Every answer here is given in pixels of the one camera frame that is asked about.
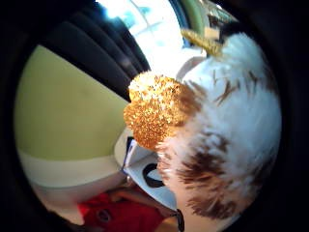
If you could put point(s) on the white brown plush toy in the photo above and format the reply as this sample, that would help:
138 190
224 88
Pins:
238 122

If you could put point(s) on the person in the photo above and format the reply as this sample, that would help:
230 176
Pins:
125 214

